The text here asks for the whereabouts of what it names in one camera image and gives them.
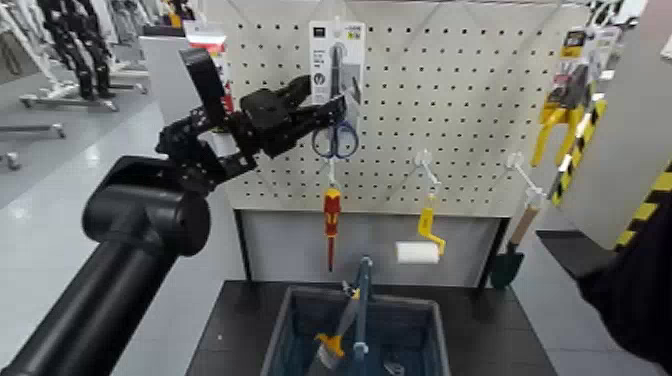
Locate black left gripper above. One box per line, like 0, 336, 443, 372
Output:
156, 74, 351, 191

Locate blue scissors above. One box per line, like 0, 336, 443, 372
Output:
308, 19, 367, 160

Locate blue grey plastic crate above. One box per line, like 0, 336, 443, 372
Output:
259, 255, 453, 376

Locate red yellow screwdriver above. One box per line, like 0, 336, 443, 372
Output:
322, 187, 342, 273

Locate red white adhesive tube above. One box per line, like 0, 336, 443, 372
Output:
183, 20, 236, 114

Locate grey back panel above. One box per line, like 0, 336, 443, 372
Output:
238, 208, 505, 289

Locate white perforated pegboard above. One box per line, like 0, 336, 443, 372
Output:
201, 0, 592, 219

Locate black humanoid robot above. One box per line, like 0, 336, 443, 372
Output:
37, 0, 117, 102

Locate white humanoid robot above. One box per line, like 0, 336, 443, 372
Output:
0, 0, 72, 101

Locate black white packaged item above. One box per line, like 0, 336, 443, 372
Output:
586, 0, 639, 32

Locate grey panel with hazard stripes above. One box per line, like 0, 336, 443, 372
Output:
548, 0, 672, 252

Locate yellow handled white paint roller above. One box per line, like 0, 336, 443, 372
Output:
394, 207, 447, 265

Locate grey yellow handled paintbrush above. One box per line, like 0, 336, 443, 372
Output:
313, 287, 363, 371

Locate wooden handled dark garden trowel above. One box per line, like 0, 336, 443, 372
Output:
489, 203, 542, 291

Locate yellow handled tool in package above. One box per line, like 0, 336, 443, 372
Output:
530, 28, 621, 168

